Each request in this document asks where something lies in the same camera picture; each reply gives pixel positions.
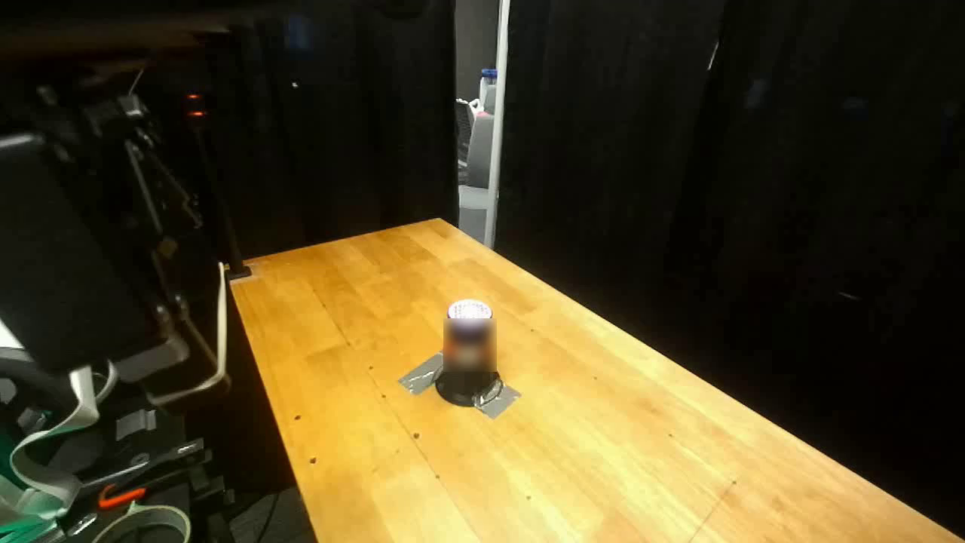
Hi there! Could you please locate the plastic bottle with blue cap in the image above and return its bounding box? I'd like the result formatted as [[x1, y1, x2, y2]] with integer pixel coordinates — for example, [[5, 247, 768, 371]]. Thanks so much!
[[478, 65, 502, 115]]

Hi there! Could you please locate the grey chair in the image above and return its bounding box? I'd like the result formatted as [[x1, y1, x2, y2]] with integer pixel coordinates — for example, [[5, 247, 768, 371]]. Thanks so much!
[[454, 98, 498, 191]]

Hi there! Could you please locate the large black box housing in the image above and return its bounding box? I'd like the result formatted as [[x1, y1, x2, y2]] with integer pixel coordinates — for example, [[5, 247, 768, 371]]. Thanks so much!
[[0, 129, 158, 374]]

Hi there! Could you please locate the green plastic part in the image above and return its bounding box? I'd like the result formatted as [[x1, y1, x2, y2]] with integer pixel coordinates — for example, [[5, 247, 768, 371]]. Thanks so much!
[[0, 426, 66, 543]]

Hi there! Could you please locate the white ribbon cable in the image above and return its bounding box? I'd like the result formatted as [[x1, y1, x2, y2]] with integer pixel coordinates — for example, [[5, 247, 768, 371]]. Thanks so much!
[[5, 362, 124, 508]]

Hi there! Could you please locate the white post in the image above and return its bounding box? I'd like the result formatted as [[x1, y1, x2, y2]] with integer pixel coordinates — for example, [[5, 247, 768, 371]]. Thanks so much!
[[490, 0, 513, 252]]

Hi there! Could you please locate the grey square coaster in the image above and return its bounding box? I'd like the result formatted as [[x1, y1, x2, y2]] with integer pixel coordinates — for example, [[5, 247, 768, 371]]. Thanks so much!
[[471, 384, 521, 423]]

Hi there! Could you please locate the grey duct tape strip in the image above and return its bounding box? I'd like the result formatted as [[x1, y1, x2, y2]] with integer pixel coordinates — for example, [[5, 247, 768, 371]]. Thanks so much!
[[398, 354, 448, 395]]

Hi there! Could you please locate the white cable loop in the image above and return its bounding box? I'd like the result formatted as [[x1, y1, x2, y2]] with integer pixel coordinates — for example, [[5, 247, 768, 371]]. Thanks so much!
[[89, 502, 195, 543]]

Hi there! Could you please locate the white cabinet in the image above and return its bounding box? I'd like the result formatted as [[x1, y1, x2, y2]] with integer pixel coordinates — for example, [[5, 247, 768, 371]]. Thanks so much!
[[454, 181, 498, 247]]

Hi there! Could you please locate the orange clamp handle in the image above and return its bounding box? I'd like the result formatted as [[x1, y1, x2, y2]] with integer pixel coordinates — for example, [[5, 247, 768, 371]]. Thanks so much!
[[94, 482, 152, 514]]

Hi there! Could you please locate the black curtain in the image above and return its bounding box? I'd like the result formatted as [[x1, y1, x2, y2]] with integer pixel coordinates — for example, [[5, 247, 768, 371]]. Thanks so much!
[[502, 0, 965, 509], [222, 0, 461, 262]]

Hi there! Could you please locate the grey metal bracket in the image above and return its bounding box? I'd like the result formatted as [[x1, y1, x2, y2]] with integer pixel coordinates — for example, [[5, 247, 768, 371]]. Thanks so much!
[[102, 336, 195, 390]]

